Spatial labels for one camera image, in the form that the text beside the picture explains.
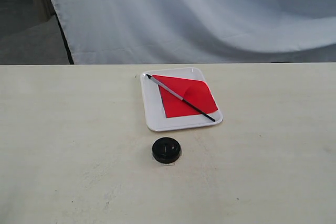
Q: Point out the red flag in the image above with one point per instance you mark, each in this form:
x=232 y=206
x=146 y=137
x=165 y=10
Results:
x=184 y=97

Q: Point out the black round flag base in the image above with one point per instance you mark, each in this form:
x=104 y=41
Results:
x=166 y=150

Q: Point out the white plastic tray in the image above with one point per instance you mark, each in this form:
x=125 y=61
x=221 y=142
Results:
x=156 y=119

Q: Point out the white backdrop cloth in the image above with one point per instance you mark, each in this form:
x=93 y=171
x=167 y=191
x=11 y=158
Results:
x=198 y=31

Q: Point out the black backdrop stand pole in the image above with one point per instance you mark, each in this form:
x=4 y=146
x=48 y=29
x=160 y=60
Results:
x=66 y=46

